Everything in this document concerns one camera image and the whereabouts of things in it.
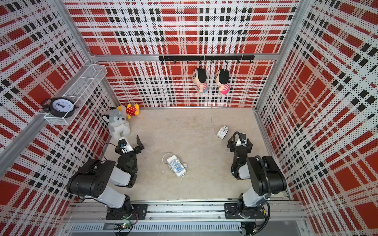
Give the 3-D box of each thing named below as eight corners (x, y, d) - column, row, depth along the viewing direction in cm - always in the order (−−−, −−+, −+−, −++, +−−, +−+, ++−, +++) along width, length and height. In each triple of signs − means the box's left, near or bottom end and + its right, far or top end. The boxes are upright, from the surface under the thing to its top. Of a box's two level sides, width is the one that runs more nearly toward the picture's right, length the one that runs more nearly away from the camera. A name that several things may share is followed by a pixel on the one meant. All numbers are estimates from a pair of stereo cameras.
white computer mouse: (216, 139, 104) (217, 132, 97) (220, 131, 108) (222, 124, 102) (223, 142, 102) (225, 135, 95) (227, 134, 107) (229, 126, 100)
